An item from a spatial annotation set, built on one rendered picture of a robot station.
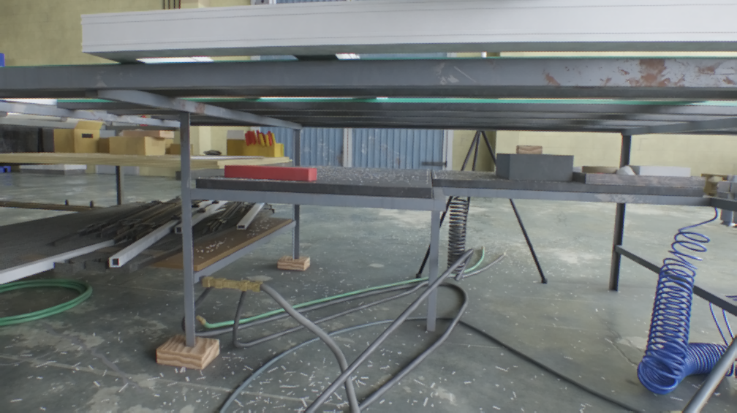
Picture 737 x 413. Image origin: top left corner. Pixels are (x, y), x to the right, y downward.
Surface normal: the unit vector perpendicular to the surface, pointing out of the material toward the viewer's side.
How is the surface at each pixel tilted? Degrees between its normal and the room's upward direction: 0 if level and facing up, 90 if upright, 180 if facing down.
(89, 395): 0
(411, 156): 90
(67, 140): 90
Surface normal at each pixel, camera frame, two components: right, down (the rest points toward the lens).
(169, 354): -0.15, 0.08
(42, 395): 0.03, -1.00
